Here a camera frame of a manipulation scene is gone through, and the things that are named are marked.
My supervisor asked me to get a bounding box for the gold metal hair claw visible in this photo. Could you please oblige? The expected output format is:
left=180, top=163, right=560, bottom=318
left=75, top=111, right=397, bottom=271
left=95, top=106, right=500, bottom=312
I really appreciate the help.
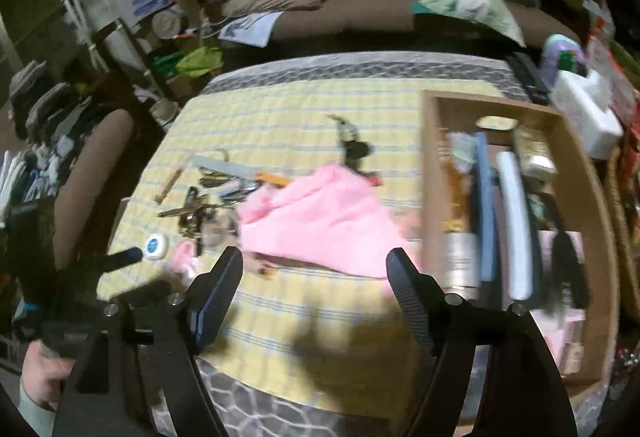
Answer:
left=157, top=187, right=218, bottom=239

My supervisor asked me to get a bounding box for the white nail file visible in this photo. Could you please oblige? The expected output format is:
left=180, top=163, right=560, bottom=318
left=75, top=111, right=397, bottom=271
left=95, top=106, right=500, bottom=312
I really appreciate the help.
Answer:
left=497, top=151, right=534, bottom=301

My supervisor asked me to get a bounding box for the black nail file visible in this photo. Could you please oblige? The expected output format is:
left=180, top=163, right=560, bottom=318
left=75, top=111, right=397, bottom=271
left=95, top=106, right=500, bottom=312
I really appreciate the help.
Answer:
left=474, top=132, right=497, bottom=283

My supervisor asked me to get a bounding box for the pink fabric cloth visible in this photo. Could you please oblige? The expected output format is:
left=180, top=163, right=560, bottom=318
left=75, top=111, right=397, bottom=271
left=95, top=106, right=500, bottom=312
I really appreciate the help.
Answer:
left=236, top=163, right=419, bottom=279

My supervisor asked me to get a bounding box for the person left hand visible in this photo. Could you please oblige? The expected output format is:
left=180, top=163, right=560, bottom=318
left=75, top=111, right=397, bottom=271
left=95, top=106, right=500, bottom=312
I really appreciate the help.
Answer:
left=21, top=339, right=75, bottom=410

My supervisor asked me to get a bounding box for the brown chair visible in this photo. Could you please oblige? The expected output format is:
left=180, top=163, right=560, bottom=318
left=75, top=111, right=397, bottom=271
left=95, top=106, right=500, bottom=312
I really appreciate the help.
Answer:
left=52, top=109, right=134, bottom=269

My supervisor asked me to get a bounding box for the yellow plaid table mat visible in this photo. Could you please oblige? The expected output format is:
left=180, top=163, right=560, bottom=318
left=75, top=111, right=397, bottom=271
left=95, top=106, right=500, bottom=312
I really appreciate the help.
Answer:
left=96, top=76, right=507, bottom=418

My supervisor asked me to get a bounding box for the tan cork-like stick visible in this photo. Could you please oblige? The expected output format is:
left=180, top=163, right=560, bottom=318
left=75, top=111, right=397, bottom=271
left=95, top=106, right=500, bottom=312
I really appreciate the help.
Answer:
left=153, top=168, right=183, bottom=204

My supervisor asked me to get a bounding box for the black comb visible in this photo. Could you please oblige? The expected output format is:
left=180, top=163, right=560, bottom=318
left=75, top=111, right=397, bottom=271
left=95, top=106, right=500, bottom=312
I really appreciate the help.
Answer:
left=544, top=194, right=591, bottom=309

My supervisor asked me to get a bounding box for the grey metal nail file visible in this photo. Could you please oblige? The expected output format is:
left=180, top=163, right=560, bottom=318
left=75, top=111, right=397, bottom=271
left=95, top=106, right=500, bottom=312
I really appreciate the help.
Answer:
left=191, top=154, right=258, bottom=180

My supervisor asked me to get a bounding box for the cardboard box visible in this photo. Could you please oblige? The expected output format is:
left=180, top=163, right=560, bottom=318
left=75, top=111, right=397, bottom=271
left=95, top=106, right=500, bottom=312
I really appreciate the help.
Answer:
left=420, top=88, right=622, bottom=410

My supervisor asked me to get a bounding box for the black hair clip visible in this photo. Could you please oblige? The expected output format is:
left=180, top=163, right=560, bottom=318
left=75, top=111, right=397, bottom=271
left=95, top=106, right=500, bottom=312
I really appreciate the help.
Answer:
left=328, top=114, right=373, bottom=173

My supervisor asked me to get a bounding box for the white paper sheet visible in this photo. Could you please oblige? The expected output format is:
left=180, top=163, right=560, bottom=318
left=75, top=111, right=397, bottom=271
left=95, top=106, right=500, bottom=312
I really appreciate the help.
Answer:
left=218, top=12, right=283, bottom=48

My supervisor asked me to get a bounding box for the white tissue box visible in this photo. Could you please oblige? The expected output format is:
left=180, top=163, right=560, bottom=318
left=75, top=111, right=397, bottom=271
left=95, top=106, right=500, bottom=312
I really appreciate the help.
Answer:
left=550, top=70, right=623, bottom=161

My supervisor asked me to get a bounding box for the black remote control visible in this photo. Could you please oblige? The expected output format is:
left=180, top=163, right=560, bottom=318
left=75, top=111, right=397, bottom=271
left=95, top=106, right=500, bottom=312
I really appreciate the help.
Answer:
left=506, top=53, right=550, bottom=106

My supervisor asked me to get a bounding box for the orange handled tool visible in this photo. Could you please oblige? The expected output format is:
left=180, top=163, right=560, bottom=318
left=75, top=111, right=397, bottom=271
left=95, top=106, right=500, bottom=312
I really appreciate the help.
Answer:
left=255, top=172, right=292, bottom=188

